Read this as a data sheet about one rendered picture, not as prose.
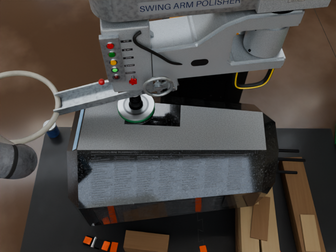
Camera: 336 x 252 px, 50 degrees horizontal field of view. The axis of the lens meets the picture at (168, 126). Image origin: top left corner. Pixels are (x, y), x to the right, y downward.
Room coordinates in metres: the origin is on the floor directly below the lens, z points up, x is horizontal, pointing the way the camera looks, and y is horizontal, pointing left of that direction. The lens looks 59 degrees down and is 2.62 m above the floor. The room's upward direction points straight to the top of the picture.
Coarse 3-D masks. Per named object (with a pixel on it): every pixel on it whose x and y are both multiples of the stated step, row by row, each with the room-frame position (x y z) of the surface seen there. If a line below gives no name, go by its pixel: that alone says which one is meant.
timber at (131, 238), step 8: (128, 232) 0.65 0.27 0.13; (136, 232) 0.65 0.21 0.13; (144, 232) 0.65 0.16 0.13; (128, 240) 0.60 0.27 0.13; (136, 240) 0.60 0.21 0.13; (144, 240) 0.60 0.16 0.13; (152, 240) 0.60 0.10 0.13; (160, 240) 0.60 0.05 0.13; (168, 240) 0.60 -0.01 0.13; (128, 248) 0.55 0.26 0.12; (136, 248) 0.54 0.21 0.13; (144, 248) 0.54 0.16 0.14; (152, 248) 0.54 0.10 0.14; (160, 248) 0.54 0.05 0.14
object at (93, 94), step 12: (96, 84) 1.21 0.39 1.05; (108, 84) 1.22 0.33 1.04; (60, 96) 1.18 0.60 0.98; (72, 96) 1.18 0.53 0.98; (84, 96) 1.17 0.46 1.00; (96, 96) 1.16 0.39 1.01; (108, 96) 1.11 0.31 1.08; (120, 96) 1.12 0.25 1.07; (132, 96) 1.13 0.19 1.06; (60, 108) 1.08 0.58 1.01; (72, 108) 1.08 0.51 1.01; (84, 108) 1.09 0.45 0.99
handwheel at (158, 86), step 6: (150, 78) 1.05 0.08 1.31; (156, 78) 1.04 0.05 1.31; (162, 78) 1.05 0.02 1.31; (168, 78) 1.06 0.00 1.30; (144, 84) 1.04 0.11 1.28; (150, 84) 1.04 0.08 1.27; (156, 84) 1.05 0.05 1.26; (162, 84) 1.05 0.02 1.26; (144, 90) 1.03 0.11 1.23; (156, 90) 1.04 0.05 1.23; (168, 90) 1.05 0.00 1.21; (156, 96) 1.04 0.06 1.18
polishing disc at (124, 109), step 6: (144, 96) 1.24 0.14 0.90; (150, 96) 1.24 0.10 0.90; (120, 102) 1.20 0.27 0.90; (126, 102) 1.20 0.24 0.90; (144, 102) 1.20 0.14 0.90; (150, 102) 1.20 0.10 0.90; (120, 108) 1.16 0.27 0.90; (126, 108) 1.16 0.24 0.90; (144, 108) 1.16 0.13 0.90; (150, 108) 1.16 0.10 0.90; (126, 114) 1.12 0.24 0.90; (132, 114) 1.12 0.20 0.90; (138, 114) 1.12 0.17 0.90; (144, 114) 1.12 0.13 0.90; (132, 120) 1.08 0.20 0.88
